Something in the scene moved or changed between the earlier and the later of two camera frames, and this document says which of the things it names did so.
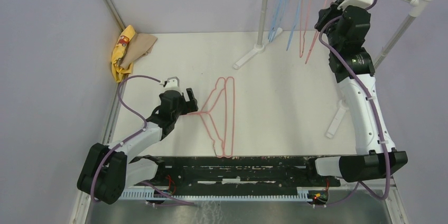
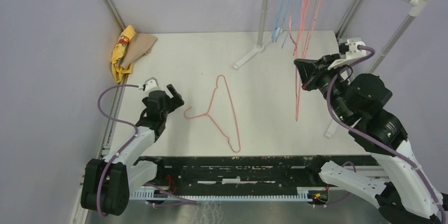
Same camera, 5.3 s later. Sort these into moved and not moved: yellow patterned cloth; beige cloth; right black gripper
Moved: right black gripper
Not moved: yellow patterned cloth; beige cloth
